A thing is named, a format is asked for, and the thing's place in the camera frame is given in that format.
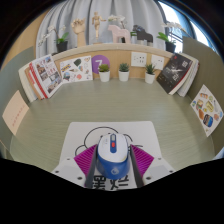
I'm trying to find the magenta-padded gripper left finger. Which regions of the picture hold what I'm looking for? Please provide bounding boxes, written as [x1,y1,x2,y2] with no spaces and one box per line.
[51,143,99,188]

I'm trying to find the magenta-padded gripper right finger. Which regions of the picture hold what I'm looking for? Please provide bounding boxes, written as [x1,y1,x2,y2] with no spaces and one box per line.
[128,143,176,188]

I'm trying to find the blue and white computer mouse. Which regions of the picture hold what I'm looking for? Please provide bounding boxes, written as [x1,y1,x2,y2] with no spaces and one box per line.
[95,132,131,181]

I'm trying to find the white cartoon-print mouse pad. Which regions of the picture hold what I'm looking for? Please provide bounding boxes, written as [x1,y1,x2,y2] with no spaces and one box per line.
[59,121,163,191]

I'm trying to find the white sticker sheet card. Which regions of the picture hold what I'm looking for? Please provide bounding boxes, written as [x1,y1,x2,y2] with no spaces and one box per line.
[190,84,224,138]

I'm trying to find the beige card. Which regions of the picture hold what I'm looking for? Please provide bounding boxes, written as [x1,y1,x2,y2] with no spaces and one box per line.
[1,90,30,136]

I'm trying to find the small plant in white pot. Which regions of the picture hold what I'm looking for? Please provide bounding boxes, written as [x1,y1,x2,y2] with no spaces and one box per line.
[144,63,157,85]
[118,62,130,83]
[97,63,111,83]

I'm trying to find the brown leaning book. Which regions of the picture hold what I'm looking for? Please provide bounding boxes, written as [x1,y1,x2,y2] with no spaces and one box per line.
[24,66,44,101]

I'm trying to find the white leaning book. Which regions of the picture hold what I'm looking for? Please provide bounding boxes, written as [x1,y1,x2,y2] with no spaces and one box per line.
[18,63,38,103]

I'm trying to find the black cover book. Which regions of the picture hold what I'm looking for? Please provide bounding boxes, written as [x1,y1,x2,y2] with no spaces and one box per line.
[156,53,194,96]

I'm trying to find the white leaning books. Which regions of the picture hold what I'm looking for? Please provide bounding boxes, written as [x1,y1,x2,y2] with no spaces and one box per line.
[176,57,200,98]

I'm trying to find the white illustrated card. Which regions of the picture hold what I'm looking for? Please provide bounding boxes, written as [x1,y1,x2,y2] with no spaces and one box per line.
[59,55,94,84]

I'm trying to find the white orchid in black pot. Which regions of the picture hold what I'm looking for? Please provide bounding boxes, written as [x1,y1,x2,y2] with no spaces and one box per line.
[37,25,70,54]
[108,14,138,44]
[156,21,188,54]

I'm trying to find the black wooden horse figure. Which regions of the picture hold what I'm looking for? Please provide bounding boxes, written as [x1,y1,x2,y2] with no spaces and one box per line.
[132,24,154,47]

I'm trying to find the wooden hand model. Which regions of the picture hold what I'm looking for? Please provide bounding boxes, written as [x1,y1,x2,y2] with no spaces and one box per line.
[70,18,87,48]

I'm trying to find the pink wooden horse figure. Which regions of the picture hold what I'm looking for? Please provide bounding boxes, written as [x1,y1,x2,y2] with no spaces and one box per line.
[107,24,132,44]

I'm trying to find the wooden artist mannequin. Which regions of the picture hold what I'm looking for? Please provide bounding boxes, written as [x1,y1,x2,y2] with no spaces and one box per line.
[91,11,108,44]

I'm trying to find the dark-framed window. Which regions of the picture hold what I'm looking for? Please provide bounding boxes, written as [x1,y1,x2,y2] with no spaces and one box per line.
[158,1,214,54]

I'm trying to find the grey curtain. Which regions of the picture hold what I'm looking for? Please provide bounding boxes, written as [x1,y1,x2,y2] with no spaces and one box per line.
[35,0,168,56]

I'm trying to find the white wall socket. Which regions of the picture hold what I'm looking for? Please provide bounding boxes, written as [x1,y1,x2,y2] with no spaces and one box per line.
[150,54,166,71]
[130,51,148,68]

